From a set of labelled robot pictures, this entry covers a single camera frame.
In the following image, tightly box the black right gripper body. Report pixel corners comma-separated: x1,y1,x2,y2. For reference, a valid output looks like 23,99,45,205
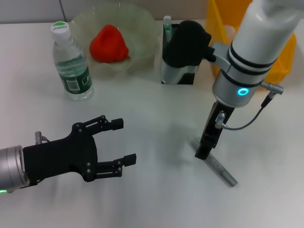
200,100,236,148

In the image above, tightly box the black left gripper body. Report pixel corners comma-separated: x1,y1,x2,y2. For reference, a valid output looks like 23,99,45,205
23,122,99,186

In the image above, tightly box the grey pen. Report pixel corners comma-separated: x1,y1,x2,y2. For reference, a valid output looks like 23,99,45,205
191,139,238,188

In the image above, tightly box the clear green-label water bottle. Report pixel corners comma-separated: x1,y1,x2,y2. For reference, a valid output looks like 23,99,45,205
51,21,95,101

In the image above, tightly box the white paper ball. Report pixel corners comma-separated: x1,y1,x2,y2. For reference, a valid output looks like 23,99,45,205
224,25,236,40

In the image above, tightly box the green pen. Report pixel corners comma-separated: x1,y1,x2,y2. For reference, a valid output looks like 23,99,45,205
163,15,173,45

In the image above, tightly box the black mesh pen holder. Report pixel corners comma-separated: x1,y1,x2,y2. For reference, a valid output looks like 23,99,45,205
161,23,200,85

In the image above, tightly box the green glass fruit plate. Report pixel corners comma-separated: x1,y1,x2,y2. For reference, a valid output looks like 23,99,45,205
70,3,161,75

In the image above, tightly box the yellow plastic bin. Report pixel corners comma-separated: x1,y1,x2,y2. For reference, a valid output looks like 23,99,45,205
205,0,297,90

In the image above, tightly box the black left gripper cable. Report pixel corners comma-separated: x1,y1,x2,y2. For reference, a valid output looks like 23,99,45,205
35,131,52,144

